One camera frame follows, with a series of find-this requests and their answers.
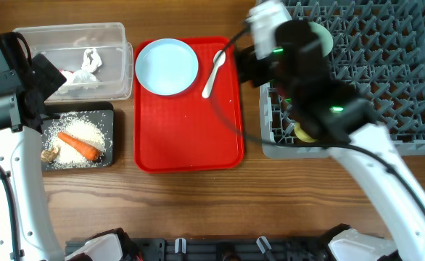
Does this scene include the red serving tray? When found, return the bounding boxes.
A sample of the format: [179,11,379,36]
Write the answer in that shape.
[133,36,244,173]

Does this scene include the white tissue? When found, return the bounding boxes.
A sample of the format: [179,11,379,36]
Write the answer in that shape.
[57,48,102,94]

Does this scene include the white rice grains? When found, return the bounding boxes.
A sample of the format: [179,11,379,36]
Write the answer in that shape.
[42,112,107,170]

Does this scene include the orange carrot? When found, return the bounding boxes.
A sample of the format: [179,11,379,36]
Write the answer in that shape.
[57,132,100,161]

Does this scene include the clear plastic waste bin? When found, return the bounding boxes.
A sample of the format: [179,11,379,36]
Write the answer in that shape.
[15,22,133,103]

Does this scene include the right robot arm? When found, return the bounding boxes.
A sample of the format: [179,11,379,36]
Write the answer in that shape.
[243,17,425,260]

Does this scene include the black food waste tray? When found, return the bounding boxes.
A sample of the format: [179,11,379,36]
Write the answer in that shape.
[41,101,115,171]

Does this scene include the large light blue plate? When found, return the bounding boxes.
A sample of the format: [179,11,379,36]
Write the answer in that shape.
[135,38,199,96]

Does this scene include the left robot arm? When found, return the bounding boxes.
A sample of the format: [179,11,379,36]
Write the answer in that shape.
[0,32,143,261]

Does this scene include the white plastic spoon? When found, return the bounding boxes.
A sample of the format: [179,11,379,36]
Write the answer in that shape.
[202,51,226,99]

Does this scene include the green bowl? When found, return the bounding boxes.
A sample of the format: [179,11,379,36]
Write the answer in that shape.
[309,22,334,57]

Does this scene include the brown walnut food scrap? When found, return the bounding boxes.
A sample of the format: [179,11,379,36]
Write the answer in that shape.
[41,146,60,162]

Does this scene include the yellow plastic cup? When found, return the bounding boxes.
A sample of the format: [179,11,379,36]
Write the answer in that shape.
[294,122,316,143]

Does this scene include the grey dishwasher rack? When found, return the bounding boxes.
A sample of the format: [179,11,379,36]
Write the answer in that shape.
[252,0,425,160]

